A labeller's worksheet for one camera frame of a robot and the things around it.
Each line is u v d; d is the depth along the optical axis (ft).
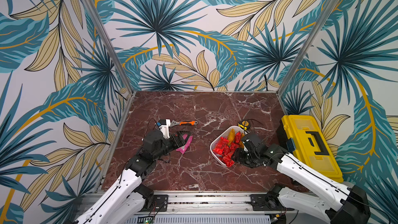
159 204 2.36
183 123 3.31
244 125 3.23
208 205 2.45
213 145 2.83
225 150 2.73
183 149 2.90
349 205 1.31
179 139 2.13
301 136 2.57
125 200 1.56
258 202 2.41
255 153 1.92
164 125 2.19
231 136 2.95
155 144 1.78
